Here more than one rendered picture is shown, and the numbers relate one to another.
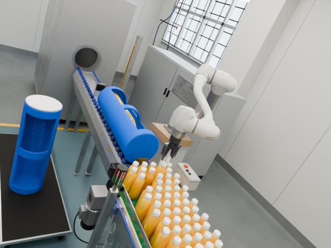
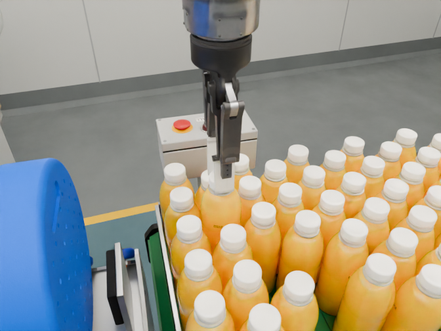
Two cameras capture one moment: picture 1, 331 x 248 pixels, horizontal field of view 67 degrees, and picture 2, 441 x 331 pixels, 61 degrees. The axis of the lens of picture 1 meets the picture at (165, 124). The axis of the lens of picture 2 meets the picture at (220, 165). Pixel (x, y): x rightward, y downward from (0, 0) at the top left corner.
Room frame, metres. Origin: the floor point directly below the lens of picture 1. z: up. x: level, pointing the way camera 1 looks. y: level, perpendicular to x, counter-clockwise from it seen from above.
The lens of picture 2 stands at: (1.35, 0.32, 1.52)
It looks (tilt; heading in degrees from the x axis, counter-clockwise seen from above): 37 degrees down; 292
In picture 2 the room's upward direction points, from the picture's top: straight up
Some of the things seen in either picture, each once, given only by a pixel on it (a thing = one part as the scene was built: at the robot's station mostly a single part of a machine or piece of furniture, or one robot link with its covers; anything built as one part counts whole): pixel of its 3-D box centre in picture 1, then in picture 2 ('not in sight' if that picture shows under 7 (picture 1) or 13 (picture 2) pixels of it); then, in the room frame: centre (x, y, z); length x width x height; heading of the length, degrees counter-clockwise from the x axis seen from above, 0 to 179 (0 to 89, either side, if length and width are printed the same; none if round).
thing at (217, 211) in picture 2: (158, 174); (220, 222); (1.53, -0.10, 1.04); 0.07 x 0.07 x 0.19
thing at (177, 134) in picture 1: (178, 132); (220, 6); (1.53, -0.10, 1.40); 0.09 x 0.09 x 0.06
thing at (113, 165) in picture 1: (115, 171); not in sight; (1.48, 0.19, 0.95); 0.10 x 0.07 x 0.10; 127
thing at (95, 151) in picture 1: (94, 153); not in sight; (2.52, 0.63, 0.31); 0.06 x 0.06 x 0.63; 37
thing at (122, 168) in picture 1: (118, 178); not in sight; (1.11, 0.11, 1.18); 0.06 x 0.06 x 0.16
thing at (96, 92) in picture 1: (99, 90); not in sight; (2.70, 0.85, 1.00); 0.10 x 0.04 x 0.15; 127
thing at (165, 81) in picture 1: (173, 106); not in sight; (4.18, 0.00, 0.72); 2.15 x 0.54 x 1.45; 41
